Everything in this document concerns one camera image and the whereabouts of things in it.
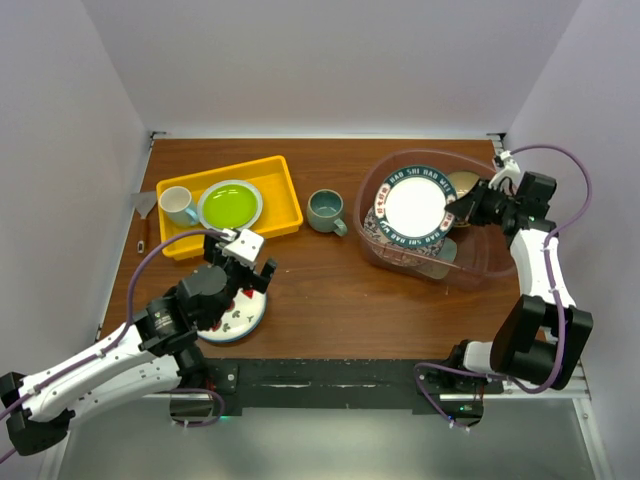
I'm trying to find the brown floral cream-inside bowl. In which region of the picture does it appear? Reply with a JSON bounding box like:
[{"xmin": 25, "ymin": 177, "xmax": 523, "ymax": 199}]
[{"xmin": 448, "ymin": 170, "xmax": 480, "ymax": 199}]

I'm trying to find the white watermelon plate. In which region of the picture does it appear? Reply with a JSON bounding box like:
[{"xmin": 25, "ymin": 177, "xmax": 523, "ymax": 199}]
[{"xmin": 198, "ymin": 290, "xmax": 267, "ymax": 344}]

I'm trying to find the light-blue bottom plate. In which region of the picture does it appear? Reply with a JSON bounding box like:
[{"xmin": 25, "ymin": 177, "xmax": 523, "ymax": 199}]
[{"xmin": 373, "ymin": 165, "xmax": 458, "ymax": 249}]

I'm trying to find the light-teal divided rectangular dish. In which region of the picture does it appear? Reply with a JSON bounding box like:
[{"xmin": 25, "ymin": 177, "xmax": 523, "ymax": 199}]
[{"xmin": 415, "ymin": 238, "xmax": 457, "ymax": 280}]

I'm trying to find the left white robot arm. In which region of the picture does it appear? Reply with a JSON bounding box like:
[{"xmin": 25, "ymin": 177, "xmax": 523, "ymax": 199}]
[{"xmin": 1, "ymin": 229, "xmax": 277, "ymax": 456}]

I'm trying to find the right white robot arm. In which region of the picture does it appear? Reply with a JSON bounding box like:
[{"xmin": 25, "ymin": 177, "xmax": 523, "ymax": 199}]
[{"xmin": 445, "ymin": 172, "xmax": 593, "ymax": 393}]

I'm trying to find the clear pink plastic bin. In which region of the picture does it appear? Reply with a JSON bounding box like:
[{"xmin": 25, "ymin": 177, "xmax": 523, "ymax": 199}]
[{"xmin": 353, "ymin": 149, "xmax": 516, "ymax": 288}]

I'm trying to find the green plate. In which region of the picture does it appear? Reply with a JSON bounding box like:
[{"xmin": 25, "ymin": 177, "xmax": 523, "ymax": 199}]
[{"xmin": 202, "ymin": 184, "xmax": 257, "ymax": 229}]

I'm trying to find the light-blue scalloped plate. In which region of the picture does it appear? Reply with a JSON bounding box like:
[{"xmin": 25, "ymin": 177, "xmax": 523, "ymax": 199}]
[{"xmin": 198, "ymin": 180, "xmax": 263, "ymax": 230}]

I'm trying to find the white light-blue mug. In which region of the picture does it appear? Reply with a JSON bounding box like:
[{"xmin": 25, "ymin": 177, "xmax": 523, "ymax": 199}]
[{"xmin": 158, "ymin": 186, "xmax": 199, "ymax": 228}]

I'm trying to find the yellow plastic tray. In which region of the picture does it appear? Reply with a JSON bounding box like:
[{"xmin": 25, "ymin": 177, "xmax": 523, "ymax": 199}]
[{"xmin": 156, "ymin": 155, "xmax": 303, "ymax": 261}]

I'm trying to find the teal speckled ceramic mug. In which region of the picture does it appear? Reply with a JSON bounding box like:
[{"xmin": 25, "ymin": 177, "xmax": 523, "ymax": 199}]
[{"xmin": 306, "ymin": 189, "xmax": 348, "ymax": 237}]

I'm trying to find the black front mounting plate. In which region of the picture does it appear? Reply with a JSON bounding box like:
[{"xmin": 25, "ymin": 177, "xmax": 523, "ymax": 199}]
[{"xmin": 207, "ymin": 358, "xmax": 504, "ymax": 420}]

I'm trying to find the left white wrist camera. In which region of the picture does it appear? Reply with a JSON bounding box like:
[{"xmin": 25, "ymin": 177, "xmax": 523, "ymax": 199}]
[{"xmin": 222, "ymin": 229, "xmax": 265, "ymax": 268}]

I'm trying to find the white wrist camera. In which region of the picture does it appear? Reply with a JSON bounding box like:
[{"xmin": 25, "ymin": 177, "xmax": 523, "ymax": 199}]
[
  {"xmin": 489, "ymin": 150, "xmax": 521, "ymax": 190},
  {"xmin": 222, "ymin": 229, "xmax": 265, "ymax": 268}
]

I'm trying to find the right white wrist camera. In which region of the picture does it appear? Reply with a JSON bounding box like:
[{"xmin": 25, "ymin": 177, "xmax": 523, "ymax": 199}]
[{"xmin": 489, "ymin": 150, "xmax": 521, "ymax": 190}]

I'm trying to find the metal scraper wooden handle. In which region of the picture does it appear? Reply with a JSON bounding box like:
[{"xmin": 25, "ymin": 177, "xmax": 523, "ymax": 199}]
[{"xmin": 131, "ymin": 191, "xmax": 157, "ymax": 255}]

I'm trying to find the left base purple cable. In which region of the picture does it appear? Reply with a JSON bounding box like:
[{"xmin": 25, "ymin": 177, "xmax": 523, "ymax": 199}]
[{"xmin": 169, "ymin": 386, "xmax": 226, "ymax": 429}]

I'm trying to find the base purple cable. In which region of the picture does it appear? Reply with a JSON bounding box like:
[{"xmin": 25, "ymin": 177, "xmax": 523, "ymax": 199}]
[
  {"xmin": 169, "ymin": 386, "xmax": 226, "ymax": 429},
  {"xmin": 414, "ymin": 361, "xmax": 501, "ymax": 431}
]

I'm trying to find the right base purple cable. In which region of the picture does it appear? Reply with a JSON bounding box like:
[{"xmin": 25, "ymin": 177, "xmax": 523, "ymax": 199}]
[{"xmin": 414, "ymin": 361, "xmax": 501, "ymax": 431}]

